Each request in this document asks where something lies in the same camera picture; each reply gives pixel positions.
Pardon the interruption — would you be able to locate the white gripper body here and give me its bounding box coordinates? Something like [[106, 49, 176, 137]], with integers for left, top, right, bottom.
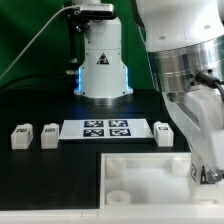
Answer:
[[163, 87, 224, 174]]

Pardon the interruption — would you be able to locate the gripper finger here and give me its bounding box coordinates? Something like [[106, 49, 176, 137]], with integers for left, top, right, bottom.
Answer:
[[206, 169, 222, 184]]

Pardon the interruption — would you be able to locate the white square table top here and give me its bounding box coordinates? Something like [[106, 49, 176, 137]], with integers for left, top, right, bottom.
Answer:
[[100, 153, 224, 208]]

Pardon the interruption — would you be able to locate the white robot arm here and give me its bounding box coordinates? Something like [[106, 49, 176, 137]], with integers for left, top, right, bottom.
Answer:
[[72, 0, 224, 183]]

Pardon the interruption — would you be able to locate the white L-shaped obstacle fence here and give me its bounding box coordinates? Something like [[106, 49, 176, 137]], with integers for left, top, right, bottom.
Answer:
[[0, 205, 224, 224]]

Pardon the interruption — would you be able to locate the white AprilTag base sheet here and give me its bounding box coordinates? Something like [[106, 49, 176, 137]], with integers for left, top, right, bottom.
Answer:
[[60, 119, 153, 140]]

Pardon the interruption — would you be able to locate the black camera on stand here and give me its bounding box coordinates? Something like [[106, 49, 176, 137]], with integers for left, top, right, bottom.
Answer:
[[61, 1, 116, 65]]

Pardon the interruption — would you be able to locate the grey cable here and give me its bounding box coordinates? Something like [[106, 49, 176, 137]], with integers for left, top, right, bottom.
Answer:
[[0, 4, 79, 81]]

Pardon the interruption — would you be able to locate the black cable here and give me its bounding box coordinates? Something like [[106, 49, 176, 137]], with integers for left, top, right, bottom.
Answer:
[[0, 71, 81, 94]]

